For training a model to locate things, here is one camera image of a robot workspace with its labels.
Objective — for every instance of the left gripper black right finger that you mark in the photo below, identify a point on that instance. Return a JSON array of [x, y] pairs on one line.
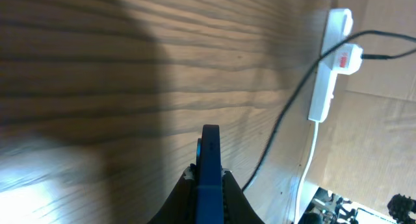
[[237, 209]]

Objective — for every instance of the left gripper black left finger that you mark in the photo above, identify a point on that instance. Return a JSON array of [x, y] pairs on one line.
[[179, 207]]

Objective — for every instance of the blue Galaxy smartphone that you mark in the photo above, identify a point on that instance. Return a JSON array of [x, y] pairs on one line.
[[209, 203]]

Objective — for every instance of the white charger plug adapter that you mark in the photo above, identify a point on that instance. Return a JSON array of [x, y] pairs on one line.
[[348, 59]]

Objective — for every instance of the cardboard panel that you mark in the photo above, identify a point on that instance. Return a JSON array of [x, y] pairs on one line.
[[366, 147]]

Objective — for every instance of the white power strip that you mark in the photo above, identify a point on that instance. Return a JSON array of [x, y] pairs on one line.
[[338, 27]]

